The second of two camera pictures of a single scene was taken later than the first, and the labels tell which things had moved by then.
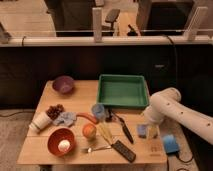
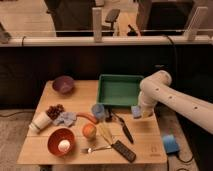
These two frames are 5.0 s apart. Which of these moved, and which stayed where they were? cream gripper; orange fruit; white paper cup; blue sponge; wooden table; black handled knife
Moved: blue sponge; cream gripper
Stayed: white paper cup; black handled knife; wooden table; orange fruit
